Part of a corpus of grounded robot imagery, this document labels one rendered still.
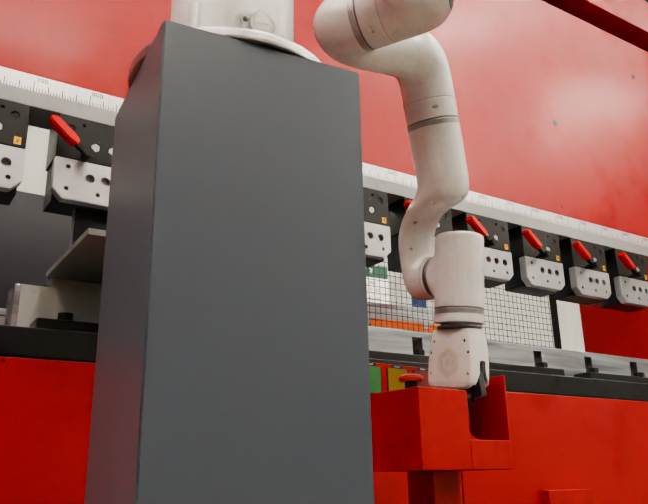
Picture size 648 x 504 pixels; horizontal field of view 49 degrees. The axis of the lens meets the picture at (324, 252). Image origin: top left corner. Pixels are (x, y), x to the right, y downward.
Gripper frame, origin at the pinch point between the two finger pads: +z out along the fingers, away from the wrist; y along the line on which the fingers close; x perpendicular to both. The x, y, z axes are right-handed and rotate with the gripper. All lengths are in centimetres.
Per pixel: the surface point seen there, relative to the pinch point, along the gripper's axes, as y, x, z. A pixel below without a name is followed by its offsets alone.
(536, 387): -20, 47, -6
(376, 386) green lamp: -9.8, -9.8, -5.1
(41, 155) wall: -480, 53, -173
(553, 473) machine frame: -17, 49, 13
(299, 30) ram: -46, -4, -86
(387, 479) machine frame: -20.7, 3.1, 12.1
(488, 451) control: 6.9, -1.0, 4.3
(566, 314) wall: -377, 586, -88
